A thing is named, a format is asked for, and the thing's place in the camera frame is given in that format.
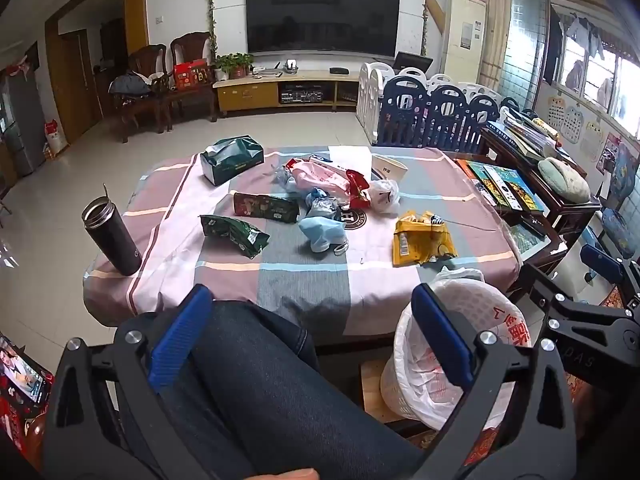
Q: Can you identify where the white and navy playpen fence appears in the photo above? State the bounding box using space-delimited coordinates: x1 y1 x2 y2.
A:
356 62 518 154

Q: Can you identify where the paper cup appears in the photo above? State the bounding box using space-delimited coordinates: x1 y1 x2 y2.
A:
371 154 408 183

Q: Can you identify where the wooden armchair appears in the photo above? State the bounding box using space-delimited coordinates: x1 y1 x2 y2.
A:
108 44 171 143
166 32 218 122

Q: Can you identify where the black thermos bottle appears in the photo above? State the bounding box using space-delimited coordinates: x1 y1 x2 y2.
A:
81 186 142 276

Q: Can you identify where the white air conditioner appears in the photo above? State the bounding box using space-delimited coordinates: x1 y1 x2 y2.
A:
442 0 486 84

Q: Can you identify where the black wall television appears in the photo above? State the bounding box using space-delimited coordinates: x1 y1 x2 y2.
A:
245 0 400 56

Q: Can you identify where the dark green snack packet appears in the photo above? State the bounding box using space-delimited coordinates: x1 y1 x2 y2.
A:
232 192 299 223

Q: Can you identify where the blue child chair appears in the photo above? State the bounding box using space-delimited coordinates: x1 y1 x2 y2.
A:
582 144 639 260

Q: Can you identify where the potted green plant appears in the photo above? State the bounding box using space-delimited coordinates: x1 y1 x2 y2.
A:
216 52 254 79

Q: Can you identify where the stack of books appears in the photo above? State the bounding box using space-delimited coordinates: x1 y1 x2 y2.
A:
486 106 559 164

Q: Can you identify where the grey plush cushion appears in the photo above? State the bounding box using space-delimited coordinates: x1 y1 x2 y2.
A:
537 157 591 204

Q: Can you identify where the blue face mask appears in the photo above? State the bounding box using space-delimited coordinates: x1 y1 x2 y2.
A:
298 217 348 254

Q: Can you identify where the clear blue plastic wrapper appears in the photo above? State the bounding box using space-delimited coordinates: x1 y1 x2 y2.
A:
305 188 341 220

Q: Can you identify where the colourful picture book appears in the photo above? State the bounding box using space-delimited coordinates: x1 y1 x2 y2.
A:
456 158 544 214

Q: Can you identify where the wooden armchair right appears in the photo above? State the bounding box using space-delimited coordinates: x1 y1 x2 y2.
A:
166 32 218 122

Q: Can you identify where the plaid tablecloth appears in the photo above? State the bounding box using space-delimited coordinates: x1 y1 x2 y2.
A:
81 145 522 336

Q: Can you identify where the white trash bin with bag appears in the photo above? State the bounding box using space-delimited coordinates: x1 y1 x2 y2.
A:
381 269 532 430

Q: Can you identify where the wooden armchair left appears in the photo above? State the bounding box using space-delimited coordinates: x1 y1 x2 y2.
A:
108 44 171 143

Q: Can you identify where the green snack bag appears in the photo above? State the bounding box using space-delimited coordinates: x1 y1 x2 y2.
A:
200 214 270 259

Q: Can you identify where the pink plastic bag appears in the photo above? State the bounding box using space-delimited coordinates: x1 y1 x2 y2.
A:
284 157 350 203

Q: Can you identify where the white tissue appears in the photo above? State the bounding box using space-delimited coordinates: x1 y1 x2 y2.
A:
368 179 400 216

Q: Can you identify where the yellow snack bag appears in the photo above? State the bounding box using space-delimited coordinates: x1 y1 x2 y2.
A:
392 210 458 266

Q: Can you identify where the wooden TV cabinet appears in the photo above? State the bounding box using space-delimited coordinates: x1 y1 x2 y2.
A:
213 70 359 116

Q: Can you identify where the red gift box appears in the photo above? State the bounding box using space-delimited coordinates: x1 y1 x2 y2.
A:
174 58 210 91

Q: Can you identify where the dark wooden side table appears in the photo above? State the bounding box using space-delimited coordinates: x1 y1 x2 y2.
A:
444 127 604 302

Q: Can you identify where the green tissue box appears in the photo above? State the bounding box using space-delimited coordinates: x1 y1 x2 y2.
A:
200 136 265 186

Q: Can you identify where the person's jeans leg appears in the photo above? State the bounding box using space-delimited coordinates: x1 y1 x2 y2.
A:
160 301 423 479

